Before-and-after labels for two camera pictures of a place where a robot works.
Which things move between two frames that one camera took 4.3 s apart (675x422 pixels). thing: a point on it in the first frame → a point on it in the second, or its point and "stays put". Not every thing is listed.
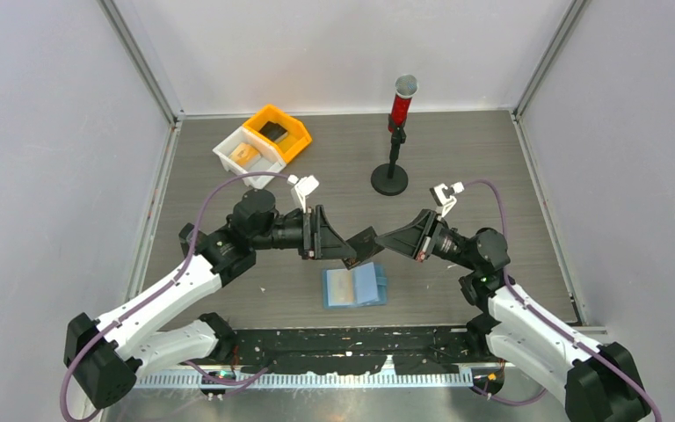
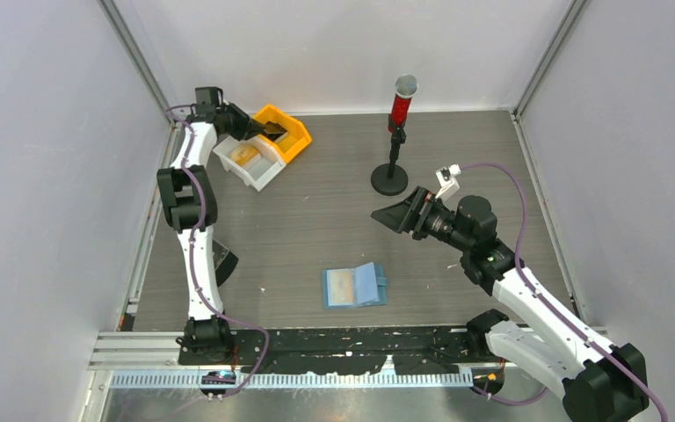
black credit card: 365,244 → 273,130
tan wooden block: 244,154 stays put
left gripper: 319,240 → 248,127
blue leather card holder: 363,286 stays put
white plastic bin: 243,151 stays put
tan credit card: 340,287 stays put
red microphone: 405,87 stays put
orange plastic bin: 284,131 stays put
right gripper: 422,234 → 410,216
